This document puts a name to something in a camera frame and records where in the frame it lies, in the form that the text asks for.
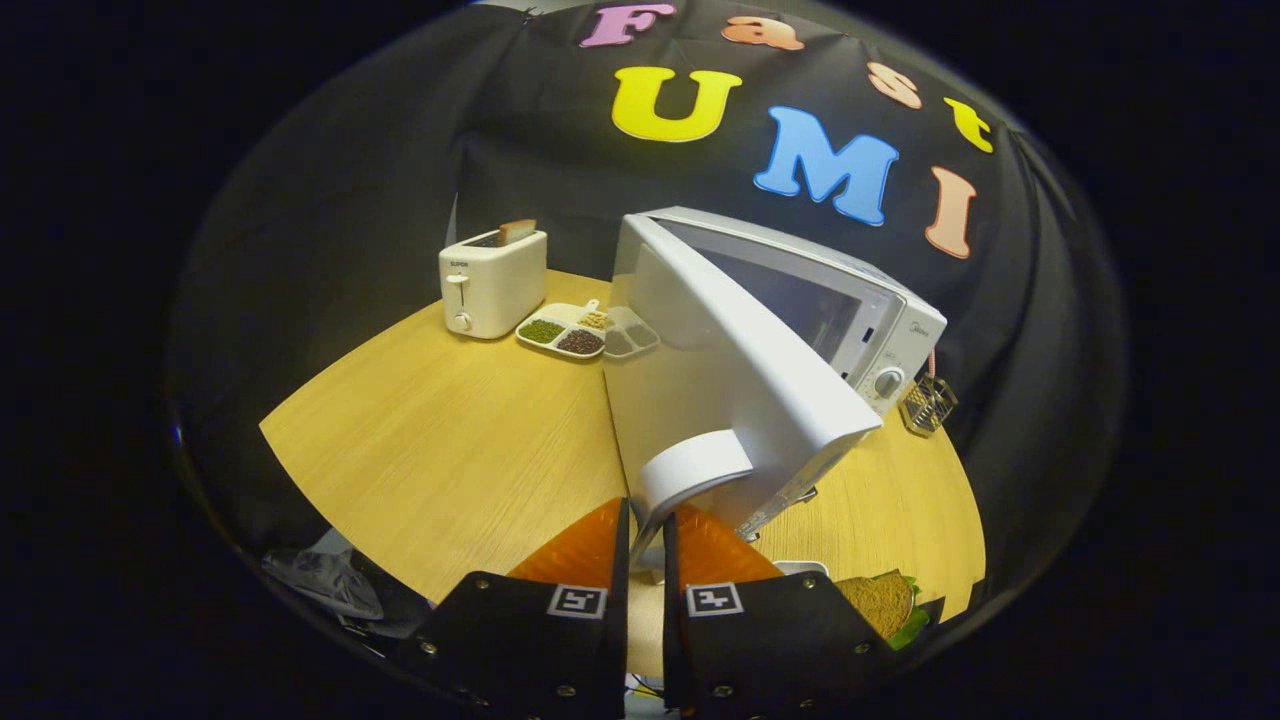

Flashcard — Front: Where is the white microwave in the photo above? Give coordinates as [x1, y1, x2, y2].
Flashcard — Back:
[603, 207, 948, 583]

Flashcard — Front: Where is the white divided bean dish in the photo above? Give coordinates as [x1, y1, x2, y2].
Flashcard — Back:
[515, 299, 613, 361]

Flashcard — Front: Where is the brown bread lettuce sandwich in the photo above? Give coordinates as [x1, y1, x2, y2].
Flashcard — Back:
[835, 570, 931, 651]

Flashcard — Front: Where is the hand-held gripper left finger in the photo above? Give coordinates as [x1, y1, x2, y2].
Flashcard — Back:
[395, 497, 631, 720]

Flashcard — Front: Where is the white toaster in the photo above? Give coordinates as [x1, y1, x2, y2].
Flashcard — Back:
[439, 228, 549, 341]

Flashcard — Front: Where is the wire mesh holder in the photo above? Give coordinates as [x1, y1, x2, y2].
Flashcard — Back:
[898, 375, 959, 438]

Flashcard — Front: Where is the grey plastic bag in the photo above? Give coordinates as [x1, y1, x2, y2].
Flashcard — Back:
[262, 530, 386, 621]

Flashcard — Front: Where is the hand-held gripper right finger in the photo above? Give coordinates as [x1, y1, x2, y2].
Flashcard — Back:
[662, 505, 901, 720]

